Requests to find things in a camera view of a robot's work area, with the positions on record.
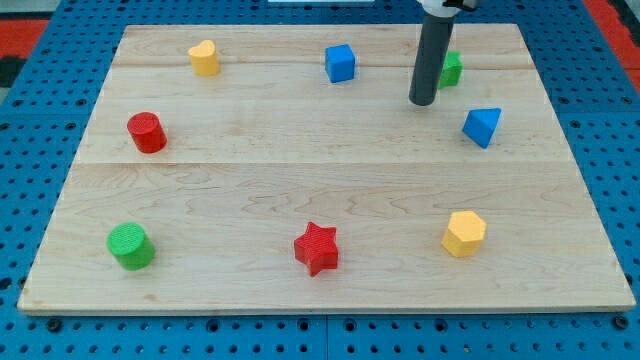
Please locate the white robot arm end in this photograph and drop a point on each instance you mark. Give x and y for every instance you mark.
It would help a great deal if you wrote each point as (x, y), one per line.
(448, 8)

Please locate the blue cube block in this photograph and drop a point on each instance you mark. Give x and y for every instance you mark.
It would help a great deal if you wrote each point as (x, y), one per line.
(340, 63)

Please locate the red star block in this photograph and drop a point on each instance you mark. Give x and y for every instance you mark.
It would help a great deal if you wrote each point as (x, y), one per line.
(316, 248)

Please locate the wooden board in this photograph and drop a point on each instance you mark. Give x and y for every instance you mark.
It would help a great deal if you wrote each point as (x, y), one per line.
(269, 144)

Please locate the yellow hexagon block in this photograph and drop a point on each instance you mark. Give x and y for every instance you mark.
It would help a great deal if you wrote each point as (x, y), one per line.
(465, 233)

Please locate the yellow heart block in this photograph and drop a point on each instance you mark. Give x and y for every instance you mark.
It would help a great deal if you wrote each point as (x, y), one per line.
(203, 58)

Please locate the blue triangle block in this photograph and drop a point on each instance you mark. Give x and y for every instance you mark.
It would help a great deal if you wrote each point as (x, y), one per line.
(481, 124)

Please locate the green star block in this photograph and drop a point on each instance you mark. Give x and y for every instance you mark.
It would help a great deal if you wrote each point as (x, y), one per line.
(451, 71)

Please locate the red cylinder block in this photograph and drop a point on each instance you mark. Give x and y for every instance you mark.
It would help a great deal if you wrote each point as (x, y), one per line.
(147, 132)

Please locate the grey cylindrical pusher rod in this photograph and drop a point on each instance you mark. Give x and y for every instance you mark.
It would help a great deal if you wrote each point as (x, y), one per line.
(430, 57)

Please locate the green cylinder block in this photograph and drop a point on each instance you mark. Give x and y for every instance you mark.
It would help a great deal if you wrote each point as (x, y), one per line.
(129, 244)

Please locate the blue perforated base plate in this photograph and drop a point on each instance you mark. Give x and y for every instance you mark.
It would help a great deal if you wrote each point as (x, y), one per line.
(48, 106)

